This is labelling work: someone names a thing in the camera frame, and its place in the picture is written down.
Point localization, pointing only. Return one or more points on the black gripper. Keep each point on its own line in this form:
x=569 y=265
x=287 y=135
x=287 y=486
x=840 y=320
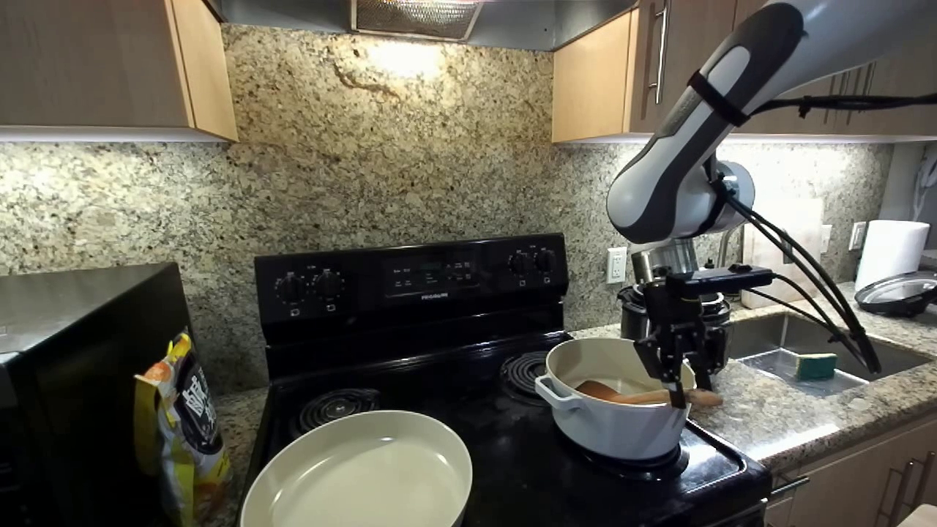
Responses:
x=726 y=279

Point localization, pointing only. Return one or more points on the wooden cooking spoon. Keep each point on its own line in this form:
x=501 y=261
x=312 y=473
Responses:
x=645 y=397

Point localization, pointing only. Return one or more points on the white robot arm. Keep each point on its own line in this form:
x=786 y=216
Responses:
x=676 y=189

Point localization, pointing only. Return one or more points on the black pot lid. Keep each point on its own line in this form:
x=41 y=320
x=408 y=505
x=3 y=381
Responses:
x=899 y=298

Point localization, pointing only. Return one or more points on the steel kitchen sink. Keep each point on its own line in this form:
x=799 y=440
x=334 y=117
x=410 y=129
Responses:
x=774 y=347

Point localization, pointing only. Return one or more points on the green yellow sponge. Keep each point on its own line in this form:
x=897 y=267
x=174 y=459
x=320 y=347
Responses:
x=815 y=368

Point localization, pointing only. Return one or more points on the black electric stove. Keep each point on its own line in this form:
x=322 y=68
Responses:
x=460 y=331

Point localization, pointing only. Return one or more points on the lower wooden cabinet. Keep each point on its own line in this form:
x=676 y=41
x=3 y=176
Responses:
x=874 y=483

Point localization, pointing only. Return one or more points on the wooden cabinet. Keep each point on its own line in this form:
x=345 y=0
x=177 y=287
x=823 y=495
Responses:
x=761 y=68
x=111 y=71
x=874 y=483

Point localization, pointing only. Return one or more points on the white paper towel roll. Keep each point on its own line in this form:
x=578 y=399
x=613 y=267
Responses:
x=890 y=246

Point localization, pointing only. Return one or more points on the wooden upper cabinet right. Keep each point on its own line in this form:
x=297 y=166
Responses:
x=761 y=68

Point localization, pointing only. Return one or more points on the cream frying pan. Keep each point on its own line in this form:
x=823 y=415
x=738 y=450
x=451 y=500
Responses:
x=364 y=469

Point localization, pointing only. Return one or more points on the steel range hood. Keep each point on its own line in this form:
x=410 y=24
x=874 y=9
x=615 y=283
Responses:
x=517 y=24

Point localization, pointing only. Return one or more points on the yellow black snack bag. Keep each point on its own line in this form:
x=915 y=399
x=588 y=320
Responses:
x=177 y=434

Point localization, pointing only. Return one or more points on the black microwave oven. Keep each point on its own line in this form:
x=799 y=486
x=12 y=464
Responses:
x=72 y=347

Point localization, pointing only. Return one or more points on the wooden upper cabinet left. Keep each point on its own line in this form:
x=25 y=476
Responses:
x=111 y=71

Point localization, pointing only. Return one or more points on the white two-handled pot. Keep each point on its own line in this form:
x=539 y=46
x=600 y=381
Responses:
x=621 y=432

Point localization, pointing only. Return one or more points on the white wall outlet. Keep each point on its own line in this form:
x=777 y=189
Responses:
x=615 y=265

